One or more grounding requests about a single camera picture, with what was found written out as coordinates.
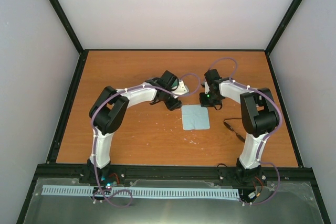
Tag light blue cleaning cloth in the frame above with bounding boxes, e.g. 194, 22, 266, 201
181, 105, 210, 131

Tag grey glasses case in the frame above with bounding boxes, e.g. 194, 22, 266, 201
171, 80, 179, 90

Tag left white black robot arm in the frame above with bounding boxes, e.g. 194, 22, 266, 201
89, 71, 189, 184

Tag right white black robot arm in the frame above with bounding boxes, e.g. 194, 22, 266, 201
199, 69, 282, 182

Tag black sunglasses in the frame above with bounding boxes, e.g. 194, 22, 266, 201
222, 118, 247, 142

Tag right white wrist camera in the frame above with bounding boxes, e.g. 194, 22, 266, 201
201, 81, 209, 94

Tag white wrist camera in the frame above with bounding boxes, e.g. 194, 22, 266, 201
201, 81, 209, 94
171, 79, 189, 97

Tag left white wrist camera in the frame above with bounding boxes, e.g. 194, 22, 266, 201
171, 79, 189, 97

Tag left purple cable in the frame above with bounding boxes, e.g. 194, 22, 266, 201
90, 73, 202, 208

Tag purple cable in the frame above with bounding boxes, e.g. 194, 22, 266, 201
208, 58, 285, 207
90, 73, 202, 208

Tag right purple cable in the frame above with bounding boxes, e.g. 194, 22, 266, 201
208, 58, 285, 207

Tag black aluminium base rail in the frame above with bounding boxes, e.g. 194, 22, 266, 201
34, 164, 316, 186

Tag light blue cable duct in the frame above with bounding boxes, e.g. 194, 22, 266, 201
41, 185, 239, 200

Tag right black frame post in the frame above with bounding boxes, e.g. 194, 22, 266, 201
265, 0, 303, 57

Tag black frame post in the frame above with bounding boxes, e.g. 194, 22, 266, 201
49, 0, 84, 54
265, 0, 303, 57

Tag left black frame post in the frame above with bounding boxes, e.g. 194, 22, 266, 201
49, 0, 84, 54

